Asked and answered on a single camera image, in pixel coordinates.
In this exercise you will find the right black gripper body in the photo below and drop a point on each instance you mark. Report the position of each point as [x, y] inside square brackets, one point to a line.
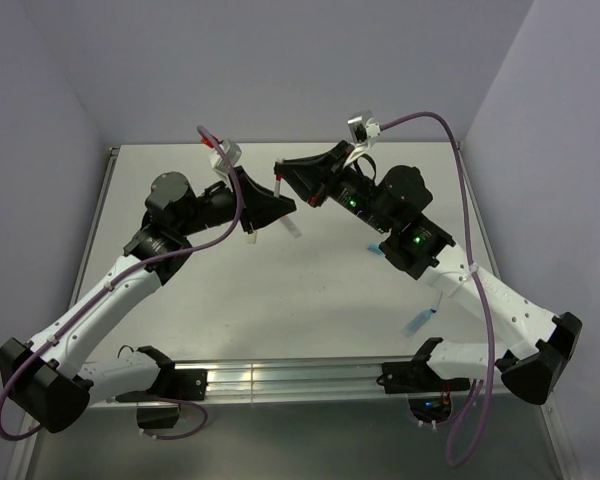
[333, 181]

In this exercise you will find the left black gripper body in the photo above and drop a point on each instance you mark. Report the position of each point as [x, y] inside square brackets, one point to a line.
[218, 205]

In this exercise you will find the clear orange highlighter pen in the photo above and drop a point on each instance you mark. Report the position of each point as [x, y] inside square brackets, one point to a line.
[291, 227]

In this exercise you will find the light blue pen cap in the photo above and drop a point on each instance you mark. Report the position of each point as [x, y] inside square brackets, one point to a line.
[374, 248]

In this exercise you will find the clear blue highlighter pen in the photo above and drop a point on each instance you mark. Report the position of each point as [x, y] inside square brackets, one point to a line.
[414, 325]

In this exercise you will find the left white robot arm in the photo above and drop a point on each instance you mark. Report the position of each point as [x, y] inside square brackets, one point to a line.
[49, 376]

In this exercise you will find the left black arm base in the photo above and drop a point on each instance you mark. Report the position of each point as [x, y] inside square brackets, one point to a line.
[180, 384]

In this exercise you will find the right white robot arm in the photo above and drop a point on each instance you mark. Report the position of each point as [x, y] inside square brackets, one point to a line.
[527, 347]

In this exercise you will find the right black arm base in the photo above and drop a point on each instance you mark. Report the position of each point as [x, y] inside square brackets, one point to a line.
[409, 377]

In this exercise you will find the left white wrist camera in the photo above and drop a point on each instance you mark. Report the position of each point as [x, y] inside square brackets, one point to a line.
[231, 150]

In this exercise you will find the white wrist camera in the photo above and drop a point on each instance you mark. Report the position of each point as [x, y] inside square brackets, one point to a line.
[365, 130]
[231, 150]

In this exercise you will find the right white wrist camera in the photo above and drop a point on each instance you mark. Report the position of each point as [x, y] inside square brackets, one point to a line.
[365, 130]

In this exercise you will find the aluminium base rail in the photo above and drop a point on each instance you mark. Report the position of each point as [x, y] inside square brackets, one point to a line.
[251, 382]

